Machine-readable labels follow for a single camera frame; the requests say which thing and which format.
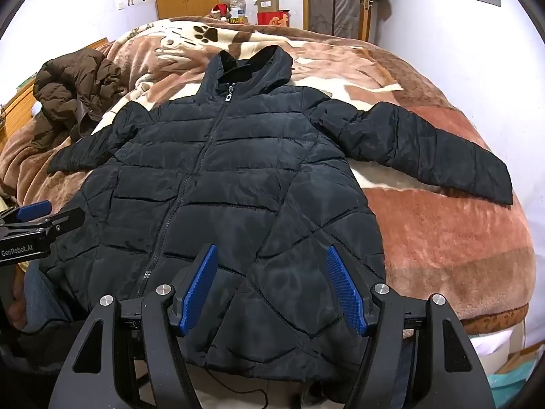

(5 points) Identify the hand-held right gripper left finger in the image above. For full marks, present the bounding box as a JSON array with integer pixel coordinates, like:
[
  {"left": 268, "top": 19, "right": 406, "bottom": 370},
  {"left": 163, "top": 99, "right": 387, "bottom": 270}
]
[{"left": 49, "top": 244, "right": 219, "bottom": 409}]

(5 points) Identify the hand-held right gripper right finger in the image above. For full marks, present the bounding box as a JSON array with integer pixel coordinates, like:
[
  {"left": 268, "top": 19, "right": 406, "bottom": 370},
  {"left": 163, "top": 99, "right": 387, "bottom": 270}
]
[{"left": 326, "top": 244, "right": 497, "bottom": 409}]

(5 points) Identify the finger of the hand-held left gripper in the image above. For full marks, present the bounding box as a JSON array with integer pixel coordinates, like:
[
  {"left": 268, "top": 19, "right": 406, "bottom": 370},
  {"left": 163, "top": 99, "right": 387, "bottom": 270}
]
[
  {"left": 0, "top": 201, "right": 53, "bottom": 226},
  {"left": 26, "top": 207, "right": 85, "bottom": 238}
]

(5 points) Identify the black puffer jacket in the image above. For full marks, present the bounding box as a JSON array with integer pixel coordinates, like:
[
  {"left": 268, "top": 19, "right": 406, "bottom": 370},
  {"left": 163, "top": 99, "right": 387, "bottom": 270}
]
[{"left": 39, "top": 47, "right": 514, "bottom": 382}]

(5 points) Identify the person's left leg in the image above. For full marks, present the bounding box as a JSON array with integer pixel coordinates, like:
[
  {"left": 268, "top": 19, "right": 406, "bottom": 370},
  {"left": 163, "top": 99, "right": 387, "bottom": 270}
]
[{"left": 17, "top": 264, "right": 74, "bottom": 329}]

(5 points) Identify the brown printed fleece blanket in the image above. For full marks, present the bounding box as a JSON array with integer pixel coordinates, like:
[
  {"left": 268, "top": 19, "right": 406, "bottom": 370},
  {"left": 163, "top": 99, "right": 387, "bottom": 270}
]
[{"left": 0, "top": 17, "right": 537, "bottom": 337}]

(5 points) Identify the brown puffer jacket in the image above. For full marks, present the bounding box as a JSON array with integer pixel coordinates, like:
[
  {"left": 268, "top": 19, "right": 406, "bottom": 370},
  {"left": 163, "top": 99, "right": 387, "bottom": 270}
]
[{"left": 32, "top": 48, "right": 128, "bottom": 152}]

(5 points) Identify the white storage box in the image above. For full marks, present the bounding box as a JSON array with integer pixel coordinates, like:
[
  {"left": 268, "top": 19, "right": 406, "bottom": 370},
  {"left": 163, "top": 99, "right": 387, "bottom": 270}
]
[{"left": 467, "top": 331, "right": 524, "bottom": 365}]

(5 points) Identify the teal plastic bag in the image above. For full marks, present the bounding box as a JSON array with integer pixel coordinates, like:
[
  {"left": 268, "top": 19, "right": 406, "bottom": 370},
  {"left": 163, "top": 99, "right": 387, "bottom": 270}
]
[{"left": 486, "top": 370, "right": 529, "bottom": 402}]

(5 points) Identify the red gift box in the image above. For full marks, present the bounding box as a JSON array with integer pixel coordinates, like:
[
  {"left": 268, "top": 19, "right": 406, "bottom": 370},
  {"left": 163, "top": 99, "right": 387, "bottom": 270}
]
[{"left": 257, "top": 10, "right": 293, "bottom": 27}]

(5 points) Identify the grey fabric wardrobe cover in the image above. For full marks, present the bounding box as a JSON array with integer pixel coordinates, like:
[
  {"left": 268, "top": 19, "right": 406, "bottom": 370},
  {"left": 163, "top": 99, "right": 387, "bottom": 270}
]
[{"left": 303, "top": 0, "right": 376, "bottom": 44}]

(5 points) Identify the wooden bed frame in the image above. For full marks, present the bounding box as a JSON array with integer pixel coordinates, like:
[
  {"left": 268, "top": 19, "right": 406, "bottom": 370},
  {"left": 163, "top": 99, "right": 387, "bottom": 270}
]
[{"left": 0, "top": 37, "right": 108, "bottom": 146}]

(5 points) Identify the black cable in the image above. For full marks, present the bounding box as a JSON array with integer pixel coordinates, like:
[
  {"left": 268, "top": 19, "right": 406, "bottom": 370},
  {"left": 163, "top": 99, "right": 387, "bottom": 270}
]
[{"left": 203, "top": 365, "right": 270, "bottom": 409}]

